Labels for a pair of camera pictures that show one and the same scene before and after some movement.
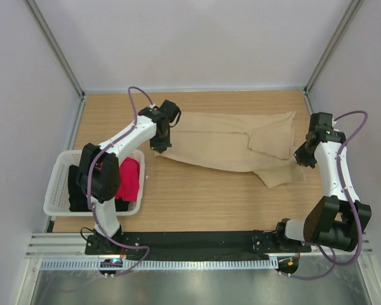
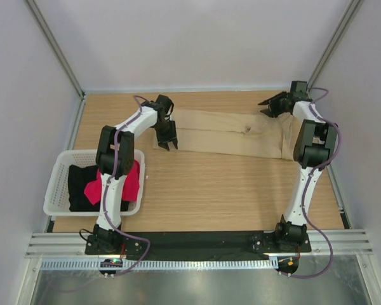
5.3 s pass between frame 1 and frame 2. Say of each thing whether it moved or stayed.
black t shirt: stayed
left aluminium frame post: stayed
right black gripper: moved
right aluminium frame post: stayed
